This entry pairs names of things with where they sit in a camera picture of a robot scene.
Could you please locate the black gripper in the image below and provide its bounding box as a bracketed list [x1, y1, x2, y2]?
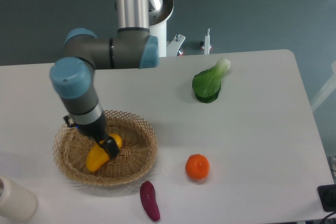
[63, 112, 120, 159]

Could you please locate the yellow mango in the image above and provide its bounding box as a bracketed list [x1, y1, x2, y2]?
[86, 133, 122, 173]

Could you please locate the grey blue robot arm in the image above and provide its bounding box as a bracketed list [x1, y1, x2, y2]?
[49, 0, 159, 158]

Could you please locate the woven wicker basket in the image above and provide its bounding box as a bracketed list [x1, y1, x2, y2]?
[53, 110, 157, 186]

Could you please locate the purple sweet potato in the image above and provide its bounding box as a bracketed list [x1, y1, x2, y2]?
[139, 181, 161, 221]

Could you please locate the cream cylindrical container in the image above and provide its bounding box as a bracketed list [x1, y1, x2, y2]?
[1, 176, 38, 222]

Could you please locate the orange tangerine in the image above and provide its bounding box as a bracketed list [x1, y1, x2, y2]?
[185, 154, 210, 180]

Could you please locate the green bok choy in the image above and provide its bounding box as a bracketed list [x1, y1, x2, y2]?
[192, 58, 230, 103]

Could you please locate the black device at edge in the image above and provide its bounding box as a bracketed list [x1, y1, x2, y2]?
[317, 184, 335, 212]

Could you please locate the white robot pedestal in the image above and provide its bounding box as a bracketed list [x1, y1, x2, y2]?
[149, 0, 186, 57]

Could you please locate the white table leg frame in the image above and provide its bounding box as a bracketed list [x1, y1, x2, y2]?
[310, 61, 335, 112]

